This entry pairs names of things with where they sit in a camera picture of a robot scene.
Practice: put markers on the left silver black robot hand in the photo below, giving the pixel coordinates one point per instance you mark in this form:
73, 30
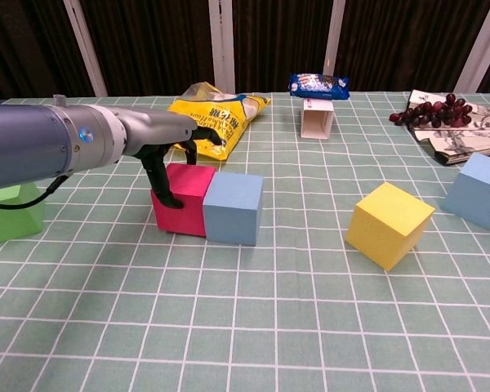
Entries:
159, 128

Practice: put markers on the red foam cube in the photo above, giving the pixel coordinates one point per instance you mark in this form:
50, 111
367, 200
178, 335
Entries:
188, 188

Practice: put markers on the light blue foam cube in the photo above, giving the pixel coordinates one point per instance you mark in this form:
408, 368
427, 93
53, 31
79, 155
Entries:
473, 192
232, 212

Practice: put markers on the yellow foam cube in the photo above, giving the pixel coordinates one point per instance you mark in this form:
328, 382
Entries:
388, 224

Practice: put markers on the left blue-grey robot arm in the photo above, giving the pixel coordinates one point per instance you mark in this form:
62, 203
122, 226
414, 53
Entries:
32, 143

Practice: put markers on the yellow snack bag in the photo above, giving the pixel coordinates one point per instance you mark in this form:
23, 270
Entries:
224, 118

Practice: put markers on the blue cookie packet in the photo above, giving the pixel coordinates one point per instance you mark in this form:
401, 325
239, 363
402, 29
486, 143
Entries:
318, 85

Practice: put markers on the green foam cube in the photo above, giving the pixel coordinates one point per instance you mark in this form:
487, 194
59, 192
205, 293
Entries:
8, 224

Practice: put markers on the green checkered tablecloth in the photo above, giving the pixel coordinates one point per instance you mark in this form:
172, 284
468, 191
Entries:
245, 326

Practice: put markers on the dark red grape bunch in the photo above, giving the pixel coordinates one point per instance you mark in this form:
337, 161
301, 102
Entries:
433, 112

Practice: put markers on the painted paper folding fan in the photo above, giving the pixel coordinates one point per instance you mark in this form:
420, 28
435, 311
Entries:
465, 141

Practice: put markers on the white metal frame post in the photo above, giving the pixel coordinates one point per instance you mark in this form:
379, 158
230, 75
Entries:
482, 45
221, 45
85, 49
335, 41

